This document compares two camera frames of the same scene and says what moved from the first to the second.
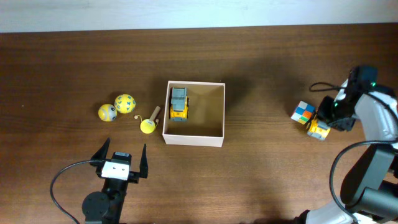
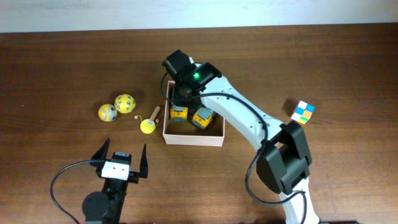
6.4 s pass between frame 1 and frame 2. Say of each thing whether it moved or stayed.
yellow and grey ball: stayed
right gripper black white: moved
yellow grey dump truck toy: stayed
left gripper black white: stayed
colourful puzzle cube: stayed
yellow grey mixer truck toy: moved
